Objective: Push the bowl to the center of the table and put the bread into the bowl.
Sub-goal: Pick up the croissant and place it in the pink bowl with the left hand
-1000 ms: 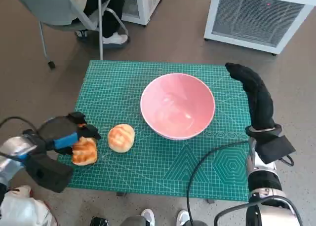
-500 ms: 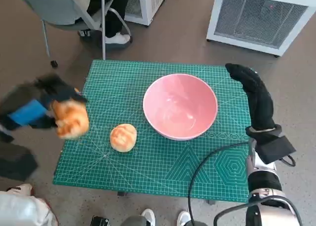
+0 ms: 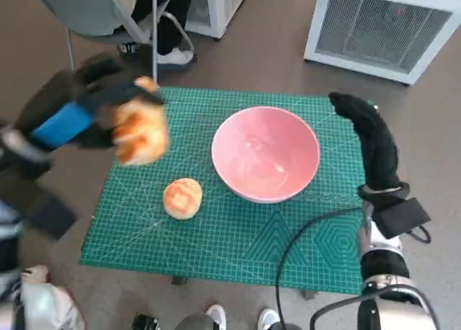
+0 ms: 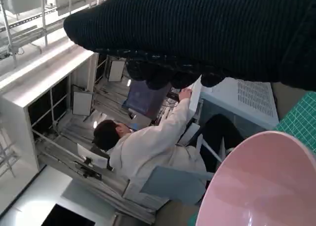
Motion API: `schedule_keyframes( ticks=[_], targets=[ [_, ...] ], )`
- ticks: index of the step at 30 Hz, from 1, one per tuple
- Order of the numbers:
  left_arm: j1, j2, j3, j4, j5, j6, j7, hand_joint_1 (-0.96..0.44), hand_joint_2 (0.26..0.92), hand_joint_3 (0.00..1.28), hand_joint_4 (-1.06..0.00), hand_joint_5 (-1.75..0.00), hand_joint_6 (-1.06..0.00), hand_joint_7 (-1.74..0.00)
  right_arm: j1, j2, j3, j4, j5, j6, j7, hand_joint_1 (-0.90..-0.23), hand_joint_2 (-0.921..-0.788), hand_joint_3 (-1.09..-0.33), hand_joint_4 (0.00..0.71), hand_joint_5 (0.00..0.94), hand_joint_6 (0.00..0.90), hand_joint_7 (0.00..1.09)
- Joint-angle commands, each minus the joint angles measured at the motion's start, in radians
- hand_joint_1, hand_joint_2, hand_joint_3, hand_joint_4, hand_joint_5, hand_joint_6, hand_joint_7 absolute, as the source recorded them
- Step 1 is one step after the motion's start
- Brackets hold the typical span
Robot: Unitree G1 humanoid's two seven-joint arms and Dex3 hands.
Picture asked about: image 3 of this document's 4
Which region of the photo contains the black box device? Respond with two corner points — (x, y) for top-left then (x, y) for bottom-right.
(131, 312), (159, 330)

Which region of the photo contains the round toy bread bun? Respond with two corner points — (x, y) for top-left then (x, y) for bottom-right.
(163, 177), (204, 221)

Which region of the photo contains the green cutting mat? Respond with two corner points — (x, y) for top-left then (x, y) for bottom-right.
(79, 86), (372, 295)

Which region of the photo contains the black right arm cable loop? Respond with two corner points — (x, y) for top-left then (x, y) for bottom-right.
(309, 285), (442, 330)

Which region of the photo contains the pink bowl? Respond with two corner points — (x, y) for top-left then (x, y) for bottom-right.
(211, 105), (321, 205)

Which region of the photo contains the small white mesh cabinet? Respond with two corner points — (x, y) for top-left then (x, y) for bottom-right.
(185, 0), (253, 39)

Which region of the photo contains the white shoe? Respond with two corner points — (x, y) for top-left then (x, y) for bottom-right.
(205, 303), (228, 330)
(258, 308), (279, 330)

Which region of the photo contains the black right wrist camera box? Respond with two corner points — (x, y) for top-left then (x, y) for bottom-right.
(370, 197), (432, 239)

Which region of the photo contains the grey chair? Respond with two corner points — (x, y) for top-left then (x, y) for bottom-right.
(30, 0), (198, 82)

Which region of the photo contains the long black cable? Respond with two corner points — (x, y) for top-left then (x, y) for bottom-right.
(275, 207), (364, 330)

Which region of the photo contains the large white mesh cabinet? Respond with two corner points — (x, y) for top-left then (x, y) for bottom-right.
(303, 0), (461, 86)

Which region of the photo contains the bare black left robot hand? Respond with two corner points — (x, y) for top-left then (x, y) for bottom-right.
(30, 52), (167, 153)

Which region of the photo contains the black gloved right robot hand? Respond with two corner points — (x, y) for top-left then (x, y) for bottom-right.
(328, 92), (403, 192)

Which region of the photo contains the short black camera cable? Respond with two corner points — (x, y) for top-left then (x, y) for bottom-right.
(406, 225), (432, 244)

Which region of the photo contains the person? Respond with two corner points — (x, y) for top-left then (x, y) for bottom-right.
(17, 264), (86, 330)
(117, 0), (198, 66)

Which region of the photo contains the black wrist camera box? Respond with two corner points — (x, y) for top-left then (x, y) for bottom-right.
(23, 195), (79, 241)
(370, 197), (432, 239)

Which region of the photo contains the long braided toy bread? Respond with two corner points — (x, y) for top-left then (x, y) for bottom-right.
(112, 76), (170, 166)

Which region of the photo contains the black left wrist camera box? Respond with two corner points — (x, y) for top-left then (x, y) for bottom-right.
(23, 195), (79, 241)

